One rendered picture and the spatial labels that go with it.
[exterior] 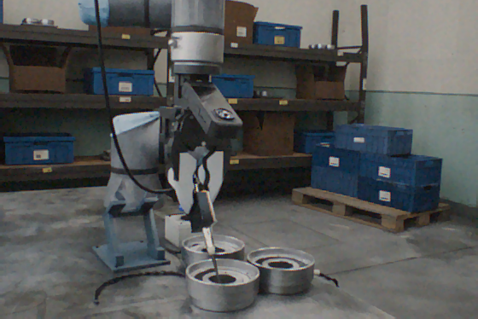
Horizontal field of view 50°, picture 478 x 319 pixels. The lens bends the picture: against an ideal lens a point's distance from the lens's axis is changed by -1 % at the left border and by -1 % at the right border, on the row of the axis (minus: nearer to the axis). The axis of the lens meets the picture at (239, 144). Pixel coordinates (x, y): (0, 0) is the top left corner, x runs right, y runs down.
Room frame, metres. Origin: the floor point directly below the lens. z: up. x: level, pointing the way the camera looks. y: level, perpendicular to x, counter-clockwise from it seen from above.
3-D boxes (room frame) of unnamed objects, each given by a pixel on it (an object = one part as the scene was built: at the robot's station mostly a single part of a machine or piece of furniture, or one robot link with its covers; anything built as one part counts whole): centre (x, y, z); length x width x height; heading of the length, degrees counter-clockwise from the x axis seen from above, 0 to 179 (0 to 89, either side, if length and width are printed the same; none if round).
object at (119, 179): (1.27, 0.26, 0.85); 0.15 x 0.15 x 0.10
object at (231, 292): (0.71, 0.02, 0.82); 0.10 x 0.10 x 0.04
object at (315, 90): (5.46, -0.82, 1.19); 0.45 x 0.40 x 0.37; 115
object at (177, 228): (0.98, 0.10, 0.82); 0.08 x 0.07 x 0.05; 30
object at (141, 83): (4.41, 1.05, 1.11); 0.52 x 0.38 x 0.22; 120
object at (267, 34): (5.15, -0.25, 1.61); 0.52 x 0.38 x 0.22; 123
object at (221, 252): (0.84, 0.04, 0.82); 0.10 x 0.10 x 0.04
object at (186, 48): (0.75, 0.07, 1.15); 0.08 x 0.08 x 0.05
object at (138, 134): (1.27, 0.25, 0.97); 0.13 x 0.12 x 0.14; 96
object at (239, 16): (4.89, 0.20, 1.69); 0.59 x 0.41 x 0.38; 125
